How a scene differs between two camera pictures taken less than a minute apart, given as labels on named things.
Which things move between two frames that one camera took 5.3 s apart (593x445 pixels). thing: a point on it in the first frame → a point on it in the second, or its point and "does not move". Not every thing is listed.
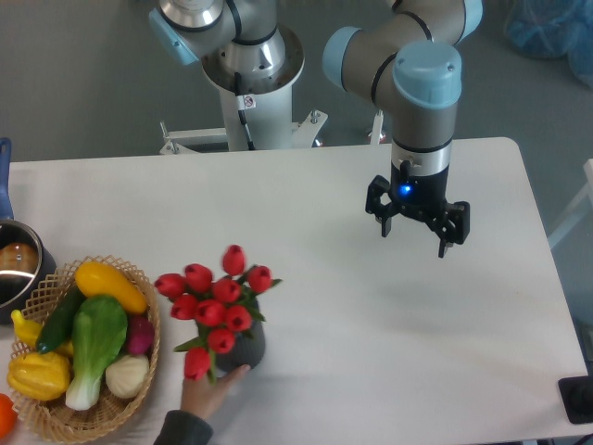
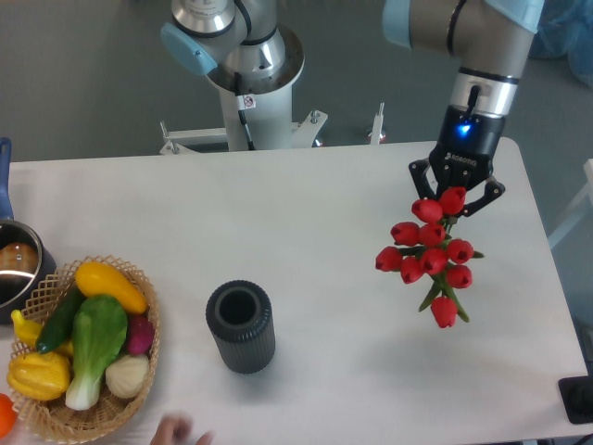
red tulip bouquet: (220, 306) → (422, 247)
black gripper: (422, 197) → (464, 156)
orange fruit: (8, 416) does not move
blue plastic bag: (549, 29) does not move
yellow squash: (94, 278) does not move
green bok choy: (100, 326) does not move
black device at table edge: (577, 398) does not move
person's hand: (201, 397) → (176, 429)
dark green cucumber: (60, 319) does not move
